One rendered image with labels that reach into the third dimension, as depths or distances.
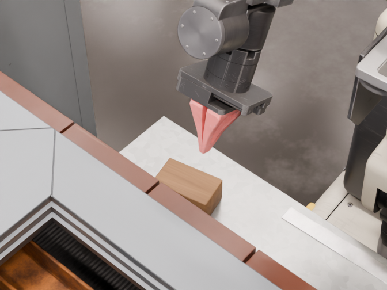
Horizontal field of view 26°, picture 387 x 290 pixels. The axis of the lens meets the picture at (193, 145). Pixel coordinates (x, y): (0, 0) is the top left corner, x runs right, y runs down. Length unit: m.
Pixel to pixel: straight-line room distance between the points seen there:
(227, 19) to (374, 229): 1.06
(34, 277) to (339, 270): 0.47
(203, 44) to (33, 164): 0.42
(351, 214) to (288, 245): 0.57
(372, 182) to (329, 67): 1.31
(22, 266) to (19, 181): 0.17
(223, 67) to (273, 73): 1.61
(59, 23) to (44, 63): 0.09
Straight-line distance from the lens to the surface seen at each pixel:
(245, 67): 0.98
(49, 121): 1.32
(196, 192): 1.33
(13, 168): 1.24
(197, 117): 1.01
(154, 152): 1.46
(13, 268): 1.34
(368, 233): 1.88
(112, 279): 1.46
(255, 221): 1.37
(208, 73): 0.99
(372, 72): 1.09
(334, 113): 2.49
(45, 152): 1.25
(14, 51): 1.71
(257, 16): 0.95
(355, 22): 2.80
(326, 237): 1.36
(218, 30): 0.89
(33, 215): 1.19
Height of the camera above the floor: 1.78
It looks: 49 degrees down
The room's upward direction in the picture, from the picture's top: straight up
